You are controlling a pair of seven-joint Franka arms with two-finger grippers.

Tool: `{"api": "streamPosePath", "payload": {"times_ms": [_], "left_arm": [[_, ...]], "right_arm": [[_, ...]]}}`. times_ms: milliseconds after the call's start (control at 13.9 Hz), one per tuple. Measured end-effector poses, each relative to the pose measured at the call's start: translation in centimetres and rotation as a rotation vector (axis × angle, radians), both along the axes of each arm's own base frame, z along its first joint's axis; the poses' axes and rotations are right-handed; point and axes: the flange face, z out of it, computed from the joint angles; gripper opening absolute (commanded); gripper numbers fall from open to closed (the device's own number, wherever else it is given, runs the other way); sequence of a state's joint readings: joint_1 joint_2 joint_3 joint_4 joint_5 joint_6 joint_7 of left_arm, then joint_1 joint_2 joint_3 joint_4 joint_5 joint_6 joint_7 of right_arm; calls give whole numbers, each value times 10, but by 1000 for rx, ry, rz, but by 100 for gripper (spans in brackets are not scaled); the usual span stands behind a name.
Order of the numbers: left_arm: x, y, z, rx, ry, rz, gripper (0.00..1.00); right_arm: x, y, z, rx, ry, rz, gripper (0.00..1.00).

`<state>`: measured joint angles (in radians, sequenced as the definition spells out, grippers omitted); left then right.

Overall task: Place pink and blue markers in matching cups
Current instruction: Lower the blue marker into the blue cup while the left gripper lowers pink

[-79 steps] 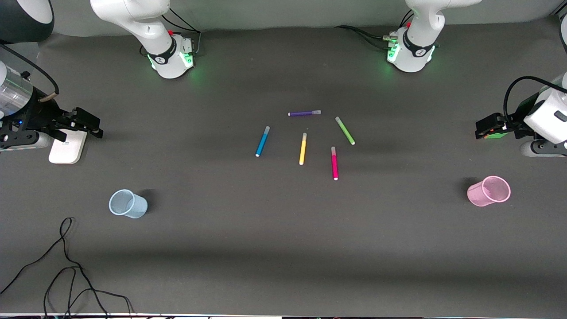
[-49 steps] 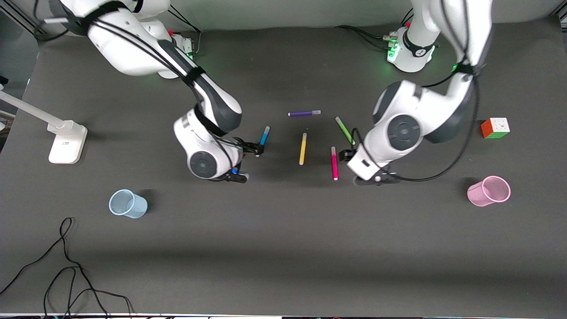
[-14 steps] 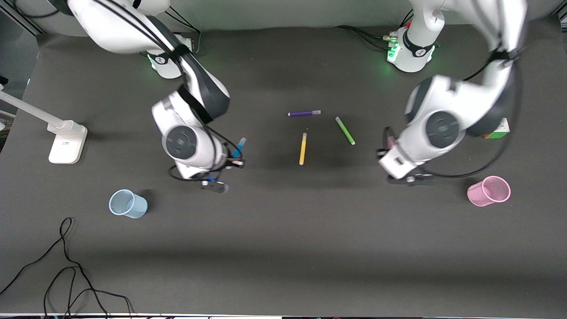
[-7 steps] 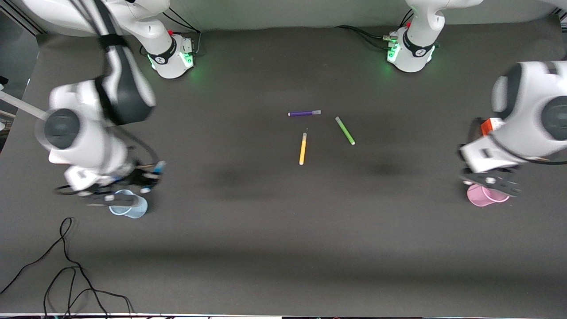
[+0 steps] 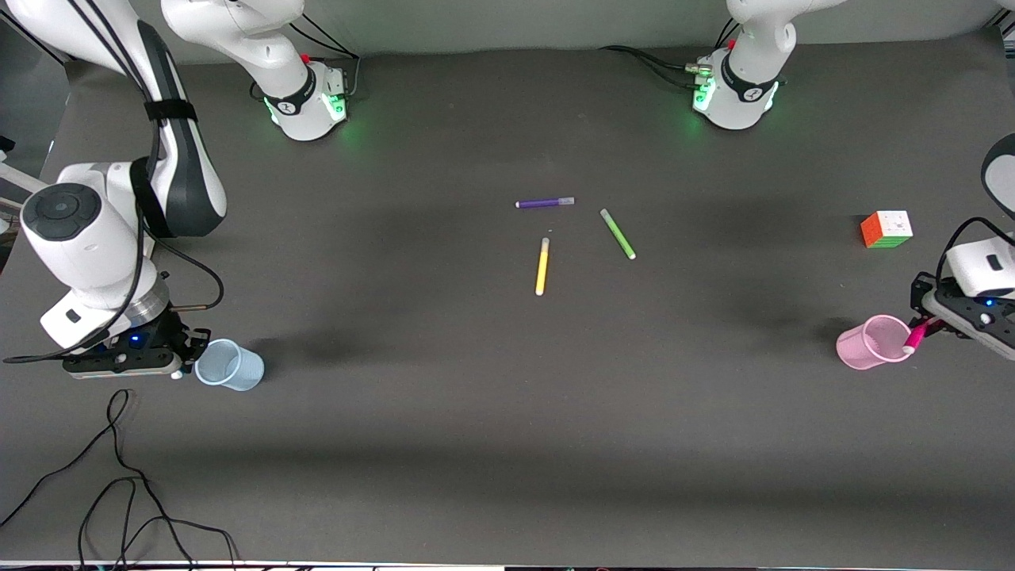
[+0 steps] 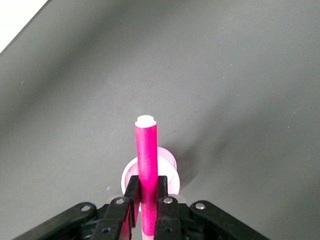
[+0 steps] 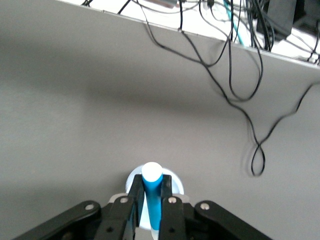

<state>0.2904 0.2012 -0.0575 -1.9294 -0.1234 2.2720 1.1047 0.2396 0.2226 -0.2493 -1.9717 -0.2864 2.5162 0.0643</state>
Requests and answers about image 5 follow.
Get pink marker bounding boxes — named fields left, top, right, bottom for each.
left=903, top=318, right=943, bottom=355

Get translucent blue plastic cup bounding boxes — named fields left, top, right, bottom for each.
left=195, top=339, right=265, bottom=392

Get colourful puzzle cube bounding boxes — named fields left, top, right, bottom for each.
left=860, top=210, right=914, bottom=249

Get translucent pink plastic cup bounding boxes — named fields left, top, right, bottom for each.
left=836, top=314, right=915, bottom=371

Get green marker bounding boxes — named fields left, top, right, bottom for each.
left=599, top=209, right=637, bottom=261

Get black right arm wrist cable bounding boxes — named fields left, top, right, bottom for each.
left=2, top=0, right=225, bottom=364

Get loose thin black cable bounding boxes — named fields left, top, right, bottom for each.
left=0, top=389, right=239, bottom=570

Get black right arm base cables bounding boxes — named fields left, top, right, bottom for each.
left=289, top=14, right=362, bottom=102

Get black arm base cables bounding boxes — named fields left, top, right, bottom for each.
left=599, top=16, right=742, bottom=90
left=289, top=14, right=362, bottom=102

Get black left arm base cables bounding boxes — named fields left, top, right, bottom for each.
left=599, top=16, right=742, bottom=90

